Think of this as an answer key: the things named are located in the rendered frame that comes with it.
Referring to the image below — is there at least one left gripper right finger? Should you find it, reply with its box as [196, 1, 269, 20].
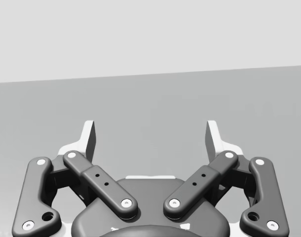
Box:
[163, 120, 290, 237]

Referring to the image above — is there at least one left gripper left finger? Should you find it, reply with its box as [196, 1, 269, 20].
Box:
[12, 120, 139, 237]

